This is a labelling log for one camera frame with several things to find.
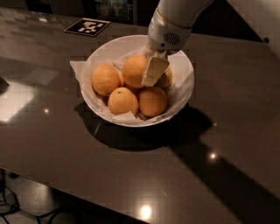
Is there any orange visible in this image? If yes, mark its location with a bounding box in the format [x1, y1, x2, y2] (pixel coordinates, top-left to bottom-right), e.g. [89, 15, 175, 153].
[139, 87, 167, 117]
[122, 55, 146, 88]
[108, 87, 138, 115]
[156, 67, 172, 91]
[91, 63, 121, 96]

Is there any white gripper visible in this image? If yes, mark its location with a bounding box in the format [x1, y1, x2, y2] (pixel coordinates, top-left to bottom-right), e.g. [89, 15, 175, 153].
[141, 10, 192, 87]

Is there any black white marker card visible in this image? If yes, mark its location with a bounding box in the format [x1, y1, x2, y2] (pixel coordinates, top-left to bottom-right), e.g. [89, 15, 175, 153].
[65, 17, 110, 37]

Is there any black floor cable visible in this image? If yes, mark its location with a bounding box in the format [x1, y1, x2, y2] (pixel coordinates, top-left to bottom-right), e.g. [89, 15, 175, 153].
[0, 169, 82, 224]

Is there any white ceramic bowl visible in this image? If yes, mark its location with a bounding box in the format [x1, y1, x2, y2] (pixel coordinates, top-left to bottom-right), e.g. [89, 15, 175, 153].
[80, 34, 196, 128]

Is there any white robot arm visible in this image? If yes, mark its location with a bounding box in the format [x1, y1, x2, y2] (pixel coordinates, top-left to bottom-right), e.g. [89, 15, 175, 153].
[141, 0, 214, 87]

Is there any white paper liner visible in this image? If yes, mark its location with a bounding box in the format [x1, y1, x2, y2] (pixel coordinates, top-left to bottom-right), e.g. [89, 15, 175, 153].
[68, 36, 194, 126]

